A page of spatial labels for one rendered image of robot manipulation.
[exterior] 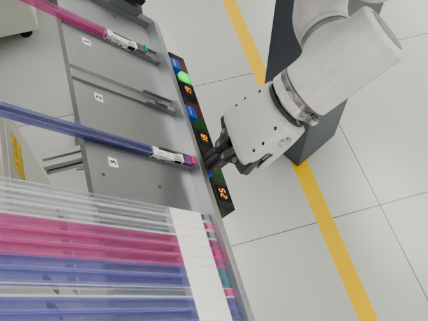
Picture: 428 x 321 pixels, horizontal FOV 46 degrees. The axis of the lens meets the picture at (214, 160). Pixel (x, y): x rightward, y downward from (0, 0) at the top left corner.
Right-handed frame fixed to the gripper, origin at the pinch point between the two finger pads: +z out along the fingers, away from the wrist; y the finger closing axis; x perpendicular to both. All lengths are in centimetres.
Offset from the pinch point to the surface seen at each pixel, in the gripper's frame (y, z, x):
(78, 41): 18.1, 2.4, 20.1
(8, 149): 19.9, 33.3, 14.8
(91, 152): -2.5, 2.4, 21.8
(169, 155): -0.4, 1.3, 8.6
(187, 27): 99, 36, -64
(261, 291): -4, 40, -60
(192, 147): 2.0, 0.7, 3.6
